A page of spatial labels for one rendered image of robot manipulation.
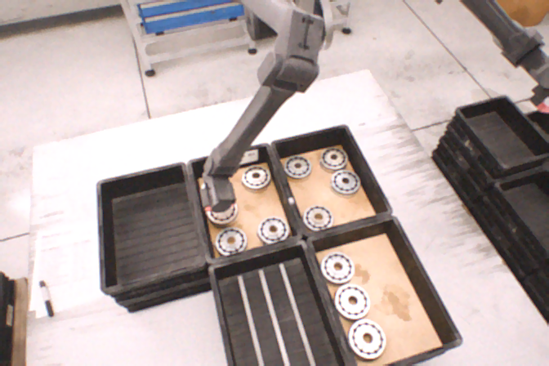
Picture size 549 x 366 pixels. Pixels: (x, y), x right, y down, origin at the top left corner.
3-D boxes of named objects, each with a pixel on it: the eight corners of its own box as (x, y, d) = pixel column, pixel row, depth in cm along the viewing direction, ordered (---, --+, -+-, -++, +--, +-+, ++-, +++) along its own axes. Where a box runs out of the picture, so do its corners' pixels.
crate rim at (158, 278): (98, 185, 127) (95, 180, 125) (186, 164, 132) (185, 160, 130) (103, 297, 106) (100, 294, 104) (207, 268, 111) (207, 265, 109)
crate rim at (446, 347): (304, 241, 115) (305, 238, 113) (393, 216, 120) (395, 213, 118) (355, 381, 95) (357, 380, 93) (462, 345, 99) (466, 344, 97)
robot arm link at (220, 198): (238, 156, 106) (209, 153, 102) (248, 189, 100) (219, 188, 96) (224, 180, 114) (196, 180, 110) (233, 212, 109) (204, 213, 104)
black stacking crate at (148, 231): (109, 199, 135) (96, 181, 126) (192, 180, 140) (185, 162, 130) (116, 305, 115) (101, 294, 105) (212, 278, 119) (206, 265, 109)
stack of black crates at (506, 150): (424, 162, 226) (453, 108, 189) (468, 149, 231) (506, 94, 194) (462, 217, 206) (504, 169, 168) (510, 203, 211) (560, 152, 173)
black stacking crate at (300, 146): (270, 162, 144) (270, 142, 135) (341, 144, 149) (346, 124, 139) (303, 253, 124) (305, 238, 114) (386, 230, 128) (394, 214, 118)
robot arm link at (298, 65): (341, 22, 71) (298, 7, 65) (314, 90, 77) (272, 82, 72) (252, -30, 101) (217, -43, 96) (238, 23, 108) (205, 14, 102)
